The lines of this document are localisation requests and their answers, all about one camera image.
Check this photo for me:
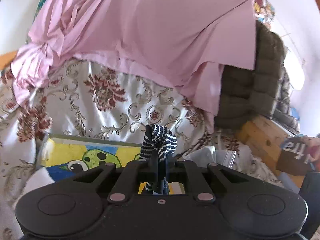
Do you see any black white striped sock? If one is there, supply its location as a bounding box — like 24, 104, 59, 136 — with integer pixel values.
139, 124, 177, 194

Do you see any white cloth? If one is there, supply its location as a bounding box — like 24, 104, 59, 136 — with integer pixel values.
15, 167, 55, 204

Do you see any grey tray with dinosaur picture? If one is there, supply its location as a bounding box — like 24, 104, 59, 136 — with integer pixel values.
36, 132, 186, 196

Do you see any wooden headboard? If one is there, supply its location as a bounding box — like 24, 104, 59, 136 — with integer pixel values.
234, 115, 304, 191

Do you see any floral satin bed cover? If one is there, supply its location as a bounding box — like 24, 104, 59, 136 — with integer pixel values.
1, 60, 281, 239

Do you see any olive quilted jacket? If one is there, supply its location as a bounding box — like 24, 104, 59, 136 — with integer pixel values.
214, 21, 285, 130

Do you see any brown lettered box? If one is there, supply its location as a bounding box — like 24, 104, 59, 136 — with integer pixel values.
276, 136, 319, 176

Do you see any pink sheet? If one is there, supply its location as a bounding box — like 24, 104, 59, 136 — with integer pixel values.
11, 0, 256, 115

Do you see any colourful wall poster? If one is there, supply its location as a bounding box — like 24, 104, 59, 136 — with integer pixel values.
253, 0, 276, 29

